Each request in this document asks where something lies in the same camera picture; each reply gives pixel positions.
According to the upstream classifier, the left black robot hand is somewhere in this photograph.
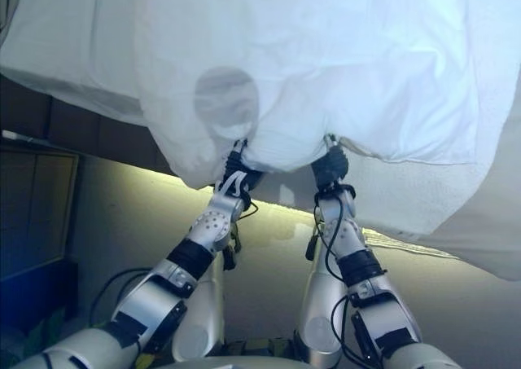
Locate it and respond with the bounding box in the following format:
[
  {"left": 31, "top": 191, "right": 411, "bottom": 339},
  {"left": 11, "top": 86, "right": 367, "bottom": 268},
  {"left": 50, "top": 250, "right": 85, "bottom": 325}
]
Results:
[{"left": 222, "top": 138, "right": 266, "bottom": 193}]

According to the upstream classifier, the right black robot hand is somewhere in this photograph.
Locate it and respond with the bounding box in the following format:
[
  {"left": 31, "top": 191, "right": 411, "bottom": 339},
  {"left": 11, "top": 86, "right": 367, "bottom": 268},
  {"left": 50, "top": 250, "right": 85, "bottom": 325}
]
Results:
[{"left": 310, "top": 135, "right": 350, "bottom": 191}]

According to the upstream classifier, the white duvet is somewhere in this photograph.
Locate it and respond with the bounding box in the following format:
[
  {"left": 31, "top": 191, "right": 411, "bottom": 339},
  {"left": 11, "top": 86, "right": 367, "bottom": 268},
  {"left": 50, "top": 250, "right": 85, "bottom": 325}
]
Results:
[{"left": 133, "top": 0, "right": 521, "bottom": 191}]

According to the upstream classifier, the right silver robot leg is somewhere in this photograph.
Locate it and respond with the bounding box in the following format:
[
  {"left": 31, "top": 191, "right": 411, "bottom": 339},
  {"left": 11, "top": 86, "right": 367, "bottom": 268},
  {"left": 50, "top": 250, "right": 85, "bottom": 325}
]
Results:
[{"left": 294, "top": 221, "right": 356, "bottom": 369}]

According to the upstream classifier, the silver robot leg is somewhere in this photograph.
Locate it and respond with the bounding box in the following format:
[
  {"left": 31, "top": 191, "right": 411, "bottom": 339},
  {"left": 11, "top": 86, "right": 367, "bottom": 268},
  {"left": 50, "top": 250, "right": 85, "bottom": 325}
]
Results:
[
  {"left": 169, "top": 229, "right": 242, "bottom": 365},
  {"left": 294, "top": 221, "right": 356, "bottom": 369}
]

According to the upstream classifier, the left silver robot leg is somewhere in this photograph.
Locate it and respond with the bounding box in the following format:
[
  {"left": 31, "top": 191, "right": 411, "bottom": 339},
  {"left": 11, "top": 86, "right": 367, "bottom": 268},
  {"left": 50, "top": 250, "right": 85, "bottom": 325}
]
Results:
[{"left": 169, "top": 229, "right": 242, "bottom": 365}]

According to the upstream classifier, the silver robot torso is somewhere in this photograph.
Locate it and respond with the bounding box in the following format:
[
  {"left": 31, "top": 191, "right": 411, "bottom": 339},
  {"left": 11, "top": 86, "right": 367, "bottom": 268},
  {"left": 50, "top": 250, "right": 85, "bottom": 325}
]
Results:
[{"left": 149, "top": 355, "right": 311, "bottom": 369}]

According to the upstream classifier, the wooden nightstand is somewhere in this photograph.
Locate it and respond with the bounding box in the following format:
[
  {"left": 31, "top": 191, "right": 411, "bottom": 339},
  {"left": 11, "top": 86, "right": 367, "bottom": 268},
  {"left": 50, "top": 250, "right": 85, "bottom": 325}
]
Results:
[{"left": 0, "top": 130, "right": 81, "bottom": 265}]

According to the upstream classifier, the green leafy plant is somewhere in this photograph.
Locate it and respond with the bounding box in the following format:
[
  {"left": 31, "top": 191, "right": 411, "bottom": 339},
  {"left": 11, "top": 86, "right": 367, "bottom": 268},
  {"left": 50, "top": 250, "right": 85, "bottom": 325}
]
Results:
[{"left": 11, "top": 302, "right": 71, "bottom": 358}]

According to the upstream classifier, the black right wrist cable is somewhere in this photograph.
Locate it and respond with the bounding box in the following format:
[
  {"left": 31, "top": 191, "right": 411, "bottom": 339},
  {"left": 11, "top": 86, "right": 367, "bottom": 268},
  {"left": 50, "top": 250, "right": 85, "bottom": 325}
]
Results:
[{"left": 306, "top": 188, "right": 356, "bottom": 346}]

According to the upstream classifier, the brown upholstered bed frame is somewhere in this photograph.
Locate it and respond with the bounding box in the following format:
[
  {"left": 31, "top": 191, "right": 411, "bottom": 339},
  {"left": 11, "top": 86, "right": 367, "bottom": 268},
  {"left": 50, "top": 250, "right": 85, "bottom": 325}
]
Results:
[{"left": 0, "top": 74, "right": 173, "bottom": 175}]

